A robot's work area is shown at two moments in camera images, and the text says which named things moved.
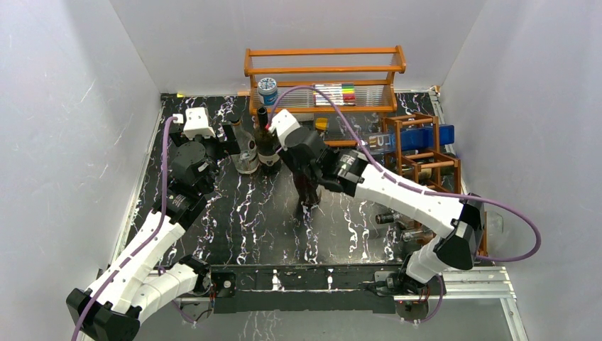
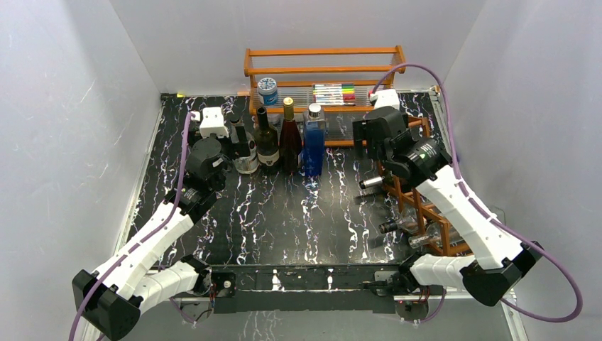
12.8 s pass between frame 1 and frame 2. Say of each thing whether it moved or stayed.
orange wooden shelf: stayed
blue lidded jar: stayed
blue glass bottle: moved
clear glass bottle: stayed
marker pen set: stayed
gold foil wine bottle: moved
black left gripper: moved
